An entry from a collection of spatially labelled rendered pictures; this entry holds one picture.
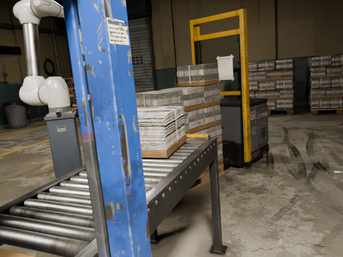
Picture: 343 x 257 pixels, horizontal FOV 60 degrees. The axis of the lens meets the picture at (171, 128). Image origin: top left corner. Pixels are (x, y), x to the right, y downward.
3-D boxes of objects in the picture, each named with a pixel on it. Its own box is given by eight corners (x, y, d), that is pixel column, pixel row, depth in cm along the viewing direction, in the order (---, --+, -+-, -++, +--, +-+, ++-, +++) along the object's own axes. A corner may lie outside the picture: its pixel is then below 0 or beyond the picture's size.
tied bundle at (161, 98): (135, 116, 298) (132, 93, 294) (159, 111, 316) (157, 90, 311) (157, 119, 269) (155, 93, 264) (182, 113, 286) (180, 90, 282)
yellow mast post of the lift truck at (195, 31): (198, 154, 407) (189, 20, 374) (202, 152, 414) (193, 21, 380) (203, 155, 401) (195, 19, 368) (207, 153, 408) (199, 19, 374)
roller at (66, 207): (31, 207, 120) (29, 196, 119) (133, 221, 102) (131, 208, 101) (21, 213, 116) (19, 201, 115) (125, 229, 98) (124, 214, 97)
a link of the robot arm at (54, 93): (61, 107, 207) (56, 76, 203) (40, 108, 213) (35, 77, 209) (75, 104, 222) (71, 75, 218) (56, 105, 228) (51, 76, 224)
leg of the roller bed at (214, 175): (215, 247, 211) (210, 154, 198) (223, 248, 208) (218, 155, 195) (213, 251, 205) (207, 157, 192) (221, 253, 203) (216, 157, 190)
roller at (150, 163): (106, 166, 167) (104, 157, 166) (184, 171, 149) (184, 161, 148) (100, 169, 163) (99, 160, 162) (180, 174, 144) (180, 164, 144)
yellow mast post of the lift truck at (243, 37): (241, 161, 363) (235, 9, 330) (245, 159, 369) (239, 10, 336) (248, 162, 357) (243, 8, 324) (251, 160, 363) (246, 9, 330)
